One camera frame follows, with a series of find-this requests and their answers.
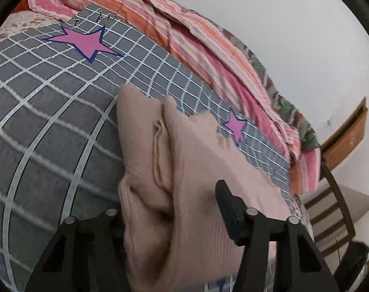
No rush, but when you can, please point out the brown wooden door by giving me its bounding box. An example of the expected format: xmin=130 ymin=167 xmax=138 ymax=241
xmin=321 ymin=97 xmax=368 ymax=171

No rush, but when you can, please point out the pink knit sweater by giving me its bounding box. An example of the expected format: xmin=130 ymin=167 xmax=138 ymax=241
xmin=116 ymin=83 xmax=294 ymax=292

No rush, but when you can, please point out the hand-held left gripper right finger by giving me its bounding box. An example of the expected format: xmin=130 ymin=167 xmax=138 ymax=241
xmin=215 ymin=179 xmax=340 ymax=292

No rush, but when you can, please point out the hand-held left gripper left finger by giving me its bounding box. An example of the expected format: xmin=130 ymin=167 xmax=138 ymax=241
xmin=25 ymin=208 xmax=127 ymax=292

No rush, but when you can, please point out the floral patchwork quilt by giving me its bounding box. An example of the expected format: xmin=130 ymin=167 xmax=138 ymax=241
xmin=218 ymin=27 xmax=322 ymax=153

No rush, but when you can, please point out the pink orange striped quilt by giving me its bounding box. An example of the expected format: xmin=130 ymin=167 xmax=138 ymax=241
xmin=26 ymin=0 xmax=322 ymax=193

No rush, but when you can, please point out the red pillow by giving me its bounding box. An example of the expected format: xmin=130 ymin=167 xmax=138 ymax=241
xmin=13 ymin=0 xmax=31 ymax=14

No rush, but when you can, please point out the grey checked blanket with stars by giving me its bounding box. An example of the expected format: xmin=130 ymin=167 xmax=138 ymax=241
xmin=0 ymin=4 xmax=294 ymax=292

